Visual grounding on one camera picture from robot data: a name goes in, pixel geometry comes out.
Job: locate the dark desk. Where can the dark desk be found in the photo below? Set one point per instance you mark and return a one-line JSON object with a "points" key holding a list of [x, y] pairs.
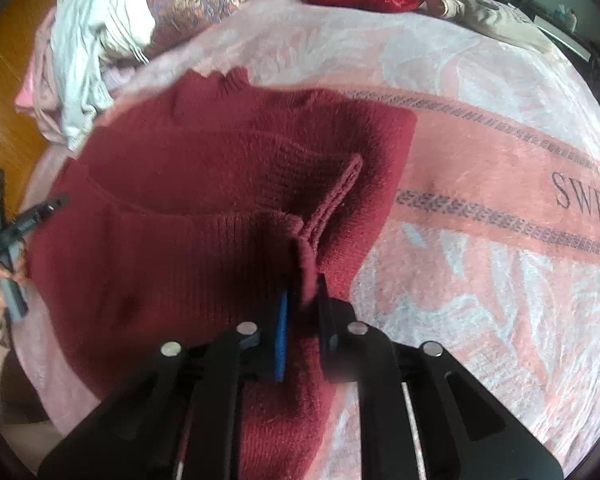
{"points": [[562, 32]]}

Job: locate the beige cloth bag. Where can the beige cloth bag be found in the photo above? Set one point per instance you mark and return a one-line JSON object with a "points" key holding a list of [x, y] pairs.
{"points": [[490, 20]]}

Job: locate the dark red knit sweater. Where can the dark red knit sweater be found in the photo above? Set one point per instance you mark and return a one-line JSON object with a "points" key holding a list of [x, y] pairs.
{"points": [[180, 200]]}

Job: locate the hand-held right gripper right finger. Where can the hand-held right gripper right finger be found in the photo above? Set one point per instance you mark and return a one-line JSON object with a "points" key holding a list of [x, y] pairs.
{"points": [[330, 330]]}

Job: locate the mauve embroidered pillow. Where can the mauve embroidered pillow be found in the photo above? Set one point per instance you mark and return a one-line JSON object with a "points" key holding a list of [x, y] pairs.
{"points": [[200, 5]]}

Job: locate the pink floral bed blanket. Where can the pink floral bed blanket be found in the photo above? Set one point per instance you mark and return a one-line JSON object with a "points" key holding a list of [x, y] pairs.
{"points": [[480, 260]]}

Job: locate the white clothes pile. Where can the white clothes pile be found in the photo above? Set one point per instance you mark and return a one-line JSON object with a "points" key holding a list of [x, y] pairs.
{"points": [[90, 35]]}

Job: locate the light pink garment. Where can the light pink garment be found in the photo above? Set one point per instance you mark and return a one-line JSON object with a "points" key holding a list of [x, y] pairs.
{"points": [[40, 85]]}

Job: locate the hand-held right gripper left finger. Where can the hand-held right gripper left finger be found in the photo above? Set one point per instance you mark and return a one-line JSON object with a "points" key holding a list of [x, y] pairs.
{"points": [[281, 340]]}

